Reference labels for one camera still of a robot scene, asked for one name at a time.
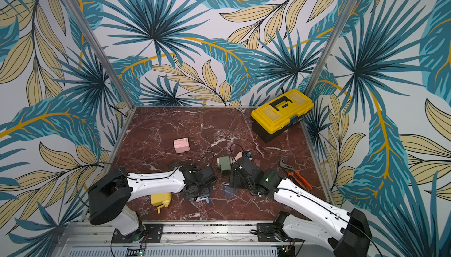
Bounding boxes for green pencil sharpener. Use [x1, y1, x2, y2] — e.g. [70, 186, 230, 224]
[217, 156, 233, 175]

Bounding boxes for blue transparent tray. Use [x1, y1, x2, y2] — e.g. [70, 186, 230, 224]
[223, 184, 237, 196]

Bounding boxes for blue pencil sharpener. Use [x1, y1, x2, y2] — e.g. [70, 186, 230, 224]
[195, 195, 209, 204]

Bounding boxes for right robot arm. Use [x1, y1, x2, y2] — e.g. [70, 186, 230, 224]
[230, 156, 372, 257]

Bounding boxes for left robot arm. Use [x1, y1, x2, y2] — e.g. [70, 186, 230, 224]
[88, 165, 217, 236]

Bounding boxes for pink sharpener right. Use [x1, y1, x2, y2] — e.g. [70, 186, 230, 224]
[234, 152, 243, 161]

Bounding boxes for pink sharpener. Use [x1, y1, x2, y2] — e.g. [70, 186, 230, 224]
[173, 138, 190, 154]
[234, 152, 243, 161]

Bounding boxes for yellow pencil sharpener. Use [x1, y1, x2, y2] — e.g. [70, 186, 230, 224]
[151, 192, 171, 214]

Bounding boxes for clear pink tray back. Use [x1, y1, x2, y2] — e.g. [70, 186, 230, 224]
[227, 142, 236, 153]

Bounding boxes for pink sharpener back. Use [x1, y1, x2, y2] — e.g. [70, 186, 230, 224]
[173, 138, 190, 154]

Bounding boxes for yellow black toolbox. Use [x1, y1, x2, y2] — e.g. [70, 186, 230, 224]
[251, 89, 314, 143]

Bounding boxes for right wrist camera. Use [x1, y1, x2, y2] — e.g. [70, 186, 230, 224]
[242, 151, 253, 161]

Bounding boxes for aluminium front rail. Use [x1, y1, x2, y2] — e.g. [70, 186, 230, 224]
[56, 221, 357, 257]

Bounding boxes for orange handled pliers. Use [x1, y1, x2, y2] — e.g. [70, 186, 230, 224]
[279, 159, 313, 192]

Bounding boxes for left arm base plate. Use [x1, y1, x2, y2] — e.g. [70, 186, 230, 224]
[112, 224, 163, 244]

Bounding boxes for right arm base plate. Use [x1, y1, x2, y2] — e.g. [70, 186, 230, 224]
[253, 222, 303, 242]

